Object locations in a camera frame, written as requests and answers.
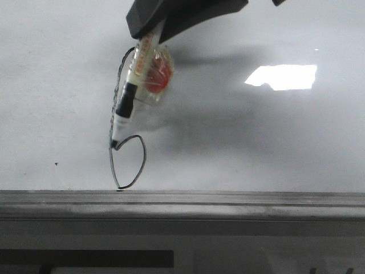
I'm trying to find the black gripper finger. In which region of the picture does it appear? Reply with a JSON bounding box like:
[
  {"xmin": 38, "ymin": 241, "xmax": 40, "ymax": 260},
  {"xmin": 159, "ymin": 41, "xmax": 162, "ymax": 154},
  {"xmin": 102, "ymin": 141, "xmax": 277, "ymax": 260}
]
[
  {"xmin": 159, "ymin": 0, "xmax": 249, "ymax": 43},
  {"xmin": 126, "ymin": 0, "xmax": 182, "ymax": 39}
]

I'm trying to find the black and white whiteboard marker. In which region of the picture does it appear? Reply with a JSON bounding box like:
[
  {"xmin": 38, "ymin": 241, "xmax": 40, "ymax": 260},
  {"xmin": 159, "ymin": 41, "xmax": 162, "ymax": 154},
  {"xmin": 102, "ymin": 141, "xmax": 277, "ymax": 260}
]
[{"xmin": 110, "ymin": 22, "xmax": 164, "ymax": 149}]

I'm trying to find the red round magnet with tape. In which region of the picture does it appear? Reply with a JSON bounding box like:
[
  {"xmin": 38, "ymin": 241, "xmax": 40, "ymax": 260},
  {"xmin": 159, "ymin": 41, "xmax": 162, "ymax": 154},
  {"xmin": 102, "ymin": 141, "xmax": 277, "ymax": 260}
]
[{"xmin": 135, "ymin": 46, "xmax": 175, "ymax": 105}]

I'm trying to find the white whiteboard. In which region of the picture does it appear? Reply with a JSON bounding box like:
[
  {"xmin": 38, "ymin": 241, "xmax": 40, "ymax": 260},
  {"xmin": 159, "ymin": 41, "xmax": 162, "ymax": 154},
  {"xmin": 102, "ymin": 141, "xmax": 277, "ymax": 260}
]
[{"xmin": 1, "ymin": 1, "xmax": 364, "ymax": 192}]

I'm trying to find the grey aluminium whiteboard frame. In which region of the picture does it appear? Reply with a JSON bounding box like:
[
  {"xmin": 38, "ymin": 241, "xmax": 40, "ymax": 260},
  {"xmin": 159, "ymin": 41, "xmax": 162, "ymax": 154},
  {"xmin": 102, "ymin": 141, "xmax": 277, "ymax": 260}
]
[{"xmin": 1, "ymin": 190, "xmax": 364, "ymax": 221}]

